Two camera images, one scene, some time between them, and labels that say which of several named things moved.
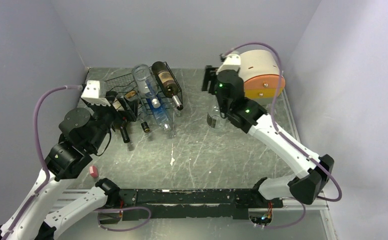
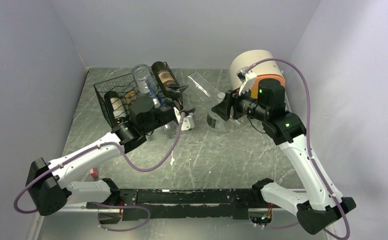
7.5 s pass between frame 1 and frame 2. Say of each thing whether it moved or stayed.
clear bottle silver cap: stayed
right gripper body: moved
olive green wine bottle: stayed
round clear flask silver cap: stayed
